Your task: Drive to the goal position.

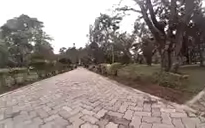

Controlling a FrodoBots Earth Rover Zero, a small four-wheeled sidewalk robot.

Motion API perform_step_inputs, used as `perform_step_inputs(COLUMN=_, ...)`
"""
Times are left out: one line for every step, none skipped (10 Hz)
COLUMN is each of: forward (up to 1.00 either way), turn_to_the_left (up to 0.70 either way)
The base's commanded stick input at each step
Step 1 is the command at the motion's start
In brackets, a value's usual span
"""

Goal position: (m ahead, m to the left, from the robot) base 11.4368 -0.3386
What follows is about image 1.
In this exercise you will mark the row of low bushes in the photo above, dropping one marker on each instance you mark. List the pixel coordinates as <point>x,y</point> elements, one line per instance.
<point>16,76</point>
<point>106,68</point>

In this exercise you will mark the group of trees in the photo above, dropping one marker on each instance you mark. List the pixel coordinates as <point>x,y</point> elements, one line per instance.
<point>105,36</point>

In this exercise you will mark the reddish brick path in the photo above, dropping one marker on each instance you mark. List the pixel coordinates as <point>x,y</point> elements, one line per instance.
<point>80,100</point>

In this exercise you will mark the large dark-trunked tree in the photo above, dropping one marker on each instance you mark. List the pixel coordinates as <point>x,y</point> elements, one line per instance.
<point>170,50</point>

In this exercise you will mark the broad leafy tree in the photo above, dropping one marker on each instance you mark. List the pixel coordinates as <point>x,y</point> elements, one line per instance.
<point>23,36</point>

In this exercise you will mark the grass area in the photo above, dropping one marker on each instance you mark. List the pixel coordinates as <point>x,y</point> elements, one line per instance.
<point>198,77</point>

